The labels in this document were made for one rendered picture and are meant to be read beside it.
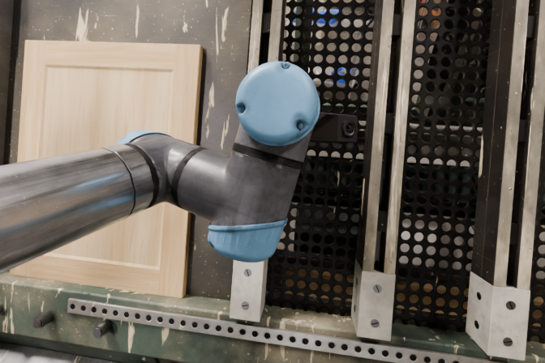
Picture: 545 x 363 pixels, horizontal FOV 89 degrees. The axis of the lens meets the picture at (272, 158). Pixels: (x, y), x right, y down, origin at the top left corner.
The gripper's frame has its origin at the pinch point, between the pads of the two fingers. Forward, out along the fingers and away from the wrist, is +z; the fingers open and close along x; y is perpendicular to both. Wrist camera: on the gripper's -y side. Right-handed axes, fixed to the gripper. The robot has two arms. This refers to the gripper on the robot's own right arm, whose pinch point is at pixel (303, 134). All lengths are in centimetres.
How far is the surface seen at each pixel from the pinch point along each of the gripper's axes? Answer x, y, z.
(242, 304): 34.4, 9.3, -5.0
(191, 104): -5.3, 25.1, 0.4
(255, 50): -15.6, 10.4, -4.9
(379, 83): -10.1, -13.3, -4.9
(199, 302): 38.0, 19.8, -0.2
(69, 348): 53, 50, 0
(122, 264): 32, 39, 0
